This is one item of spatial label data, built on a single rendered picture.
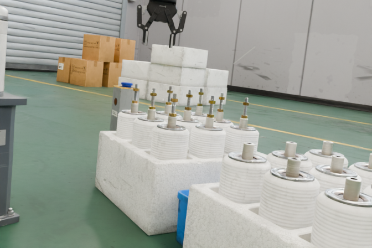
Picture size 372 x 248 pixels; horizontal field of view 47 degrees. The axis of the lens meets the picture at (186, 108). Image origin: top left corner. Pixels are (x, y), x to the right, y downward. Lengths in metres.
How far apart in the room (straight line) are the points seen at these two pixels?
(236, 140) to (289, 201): 0.50
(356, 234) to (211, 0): 6.90
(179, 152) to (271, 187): 0.39
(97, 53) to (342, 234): 4.57
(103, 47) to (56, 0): 2.20
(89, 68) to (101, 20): 2.77
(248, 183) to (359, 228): 0.24
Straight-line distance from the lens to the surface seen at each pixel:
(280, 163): 0.88
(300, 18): 6.58
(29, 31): 6.84
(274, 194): 0.73
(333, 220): 0.66
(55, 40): 7.11
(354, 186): 0.68
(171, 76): 3.96
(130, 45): 5.40
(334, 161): 0.84
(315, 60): 6.42
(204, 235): 0.85
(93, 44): 5.12
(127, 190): 1.16
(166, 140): 1.05
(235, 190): 0.81
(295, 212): 0.73
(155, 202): 1.04
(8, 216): 1.12
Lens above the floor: 0.43
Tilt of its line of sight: 7 degrees down
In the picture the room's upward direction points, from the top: 6 degrees clockwise
